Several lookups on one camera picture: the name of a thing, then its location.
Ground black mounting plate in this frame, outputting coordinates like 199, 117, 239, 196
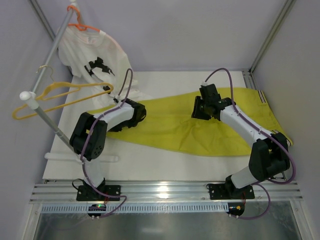
76, 184, 123, 201
206, 182, 255, 200

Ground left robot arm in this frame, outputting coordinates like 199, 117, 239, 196
69, 98, 147, 202

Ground yellow velvet hanger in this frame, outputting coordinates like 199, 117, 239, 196
11, 65, 115, 120

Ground yellow-green trousers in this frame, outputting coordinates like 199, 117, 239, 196
106, 87, 293, 157

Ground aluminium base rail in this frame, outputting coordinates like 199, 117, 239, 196
29, 180, 303, 204

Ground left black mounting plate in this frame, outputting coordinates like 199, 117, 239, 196
76, 184, 123, 201

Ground slotted cable duct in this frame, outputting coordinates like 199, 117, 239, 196
40, 202, 229, 214

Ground white printed t-shirt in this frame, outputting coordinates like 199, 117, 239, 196
57, 27, 153, 108

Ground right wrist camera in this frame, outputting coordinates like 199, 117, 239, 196
199, 83, 219, 100

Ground orange plastic hanger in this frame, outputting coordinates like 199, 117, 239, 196
67, 4, 101, 33

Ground grey clothes rack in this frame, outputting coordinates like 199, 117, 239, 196
19, 0, 120, 165

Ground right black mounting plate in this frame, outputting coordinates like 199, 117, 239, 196
206, 182, 255, 200

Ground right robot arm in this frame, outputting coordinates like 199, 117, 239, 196
191, 83, 291, 199

